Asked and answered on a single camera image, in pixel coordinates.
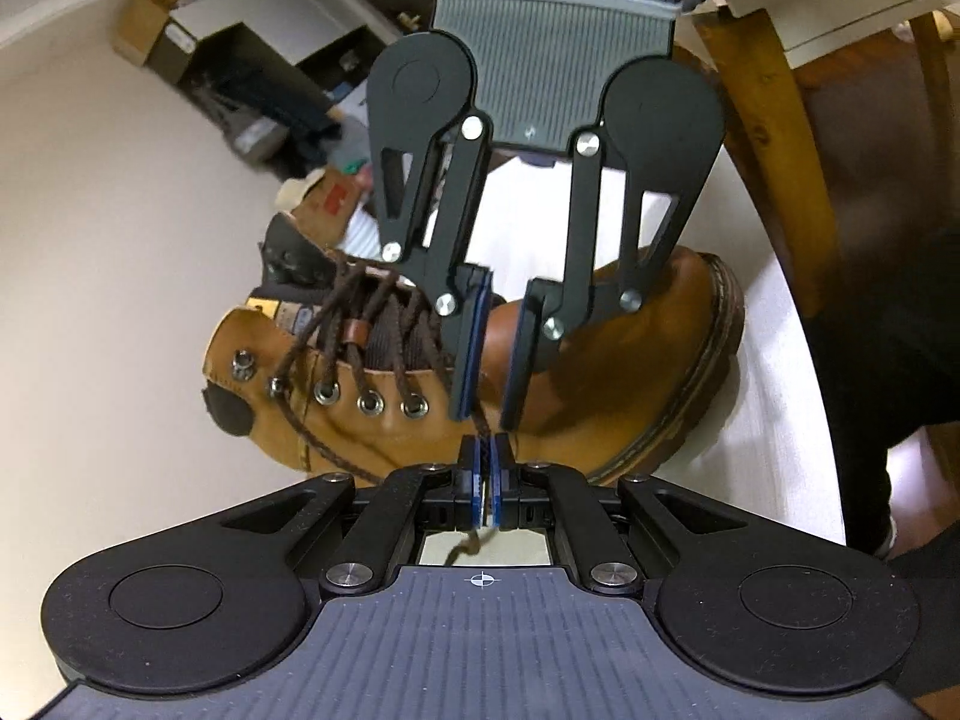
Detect tan leather boot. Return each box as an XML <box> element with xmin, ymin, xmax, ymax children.
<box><xmin>201</xmin><ymin>214</ymin><xmax>747</xmax><ymax>492</ymax></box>

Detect cardboard box red print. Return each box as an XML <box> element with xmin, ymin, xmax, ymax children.
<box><xmin>289</xmin><ymin>165</ymin><xmax>372</xmax><ymax>245</ymax></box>

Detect white cabinet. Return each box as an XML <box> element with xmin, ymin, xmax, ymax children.
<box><xmin>172</xmin><ymin>0</ymin><xmax>406</xmax><ymax>91</ymax></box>

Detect plain cardboard box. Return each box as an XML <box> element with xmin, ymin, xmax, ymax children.
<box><xmin>112</xmin><ymin>0</ymin><xmax>200</xmax><ymax>83</ymax></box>

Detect dark brown shoelace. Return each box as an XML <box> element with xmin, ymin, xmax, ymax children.
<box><xmin>268</xmin><ymin>253</ymin><xmax>500</xmax><ymax>569</ymax></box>

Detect hanging dark clothes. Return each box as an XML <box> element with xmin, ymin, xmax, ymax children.
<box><xmin>187</xmin><ymin>52</ymin><xmax>346</xmax><ymax>158</ymax></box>

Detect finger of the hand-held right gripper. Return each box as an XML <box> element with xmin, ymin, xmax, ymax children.
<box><xmin>499</xmin><ymin>132</ymin><xmax>712</xmax><ymax>430</ymax></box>
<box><xmin>370</xmin><ymin>114</ymin><xmax>494</xmax><ymax>421</ymax></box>

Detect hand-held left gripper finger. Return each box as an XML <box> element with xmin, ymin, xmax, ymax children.
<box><xmin>489</xmin><ymin>433</ymin><xmax>740</xmax><ymax>599</ymax></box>
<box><xmin>225</xmin><ymin>435</ymin><xmax>488</xmax><ymax>599</ymax></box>

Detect person's leg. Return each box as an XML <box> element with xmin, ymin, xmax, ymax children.
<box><xmin>806</xmin><ymin>225</ymin><xmax>960</xmax><ymax>563</ymax></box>

